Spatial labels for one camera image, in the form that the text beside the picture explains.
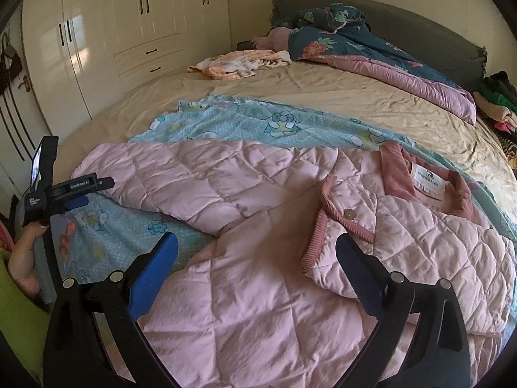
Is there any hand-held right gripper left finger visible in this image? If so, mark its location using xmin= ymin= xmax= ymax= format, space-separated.
xmin=42 ymin=232 xmax=179 ymax=388

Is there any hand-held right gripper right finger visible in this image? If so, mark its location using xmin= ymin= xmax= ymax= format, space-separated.
xmin=335 ymin=232 xmax=471 ymax=388

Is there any pink quilted jacket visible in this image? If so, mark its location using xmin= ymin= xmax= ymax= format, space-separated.
xmin=70 ymin=139 xmax=517 ymax=388

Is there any person's left forearm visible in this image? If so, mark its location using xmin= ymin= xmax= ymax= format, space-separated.
xmin=7 ymin=236 xmax=42 ymax=297

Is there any pile of mixed clothes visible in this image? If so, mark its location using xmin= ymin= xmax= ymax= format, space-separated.
xmin=472 ymin=70 xmax=517 ymax=170

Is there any person's left hand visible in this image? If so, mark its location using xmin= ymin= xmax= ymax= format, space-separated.
xmin=23 ymin=222 xmax=48 ymax=244

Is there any white door with black stripes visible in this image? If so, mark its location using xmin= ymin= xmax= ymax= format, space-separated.
xmin=0 ymin=69 xmax=53 ymax=211

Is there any lime green cloth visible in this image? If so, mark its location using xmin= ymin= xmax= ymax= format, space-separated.
xmin=0 ymin=248 xmax=51 ymax=376

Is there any hanging brown bag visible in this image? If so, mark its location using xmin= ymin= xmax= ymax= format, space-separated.
xmin=0 ymin=34 xmax=24 ymax=93

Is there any blue cartoon print blanket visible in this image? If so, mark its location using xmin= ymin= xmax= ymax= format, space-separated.
xmin=48 ymin=94 xmax=517 ymax=292

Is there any cream wardrobe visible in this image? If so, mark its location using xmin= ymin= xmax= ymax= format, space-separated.
xmin=20 ymin=0 xmax=233 ymax=122

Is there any peach and white cloth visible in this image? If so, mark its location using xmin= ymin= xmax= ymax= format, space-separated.
xmin=186 ymin=49 xmax=292 ymax=81

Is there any dark floral quilt pink lining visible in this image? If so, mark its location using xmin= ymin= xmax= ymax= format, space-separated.
xmin=252 ymin=3 xmax=477 ymax=126

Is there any grey padded headboard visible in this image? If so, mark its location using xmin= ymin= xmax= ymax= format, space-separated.
xmin=270 ymin=0 xmax=488 ymax=93

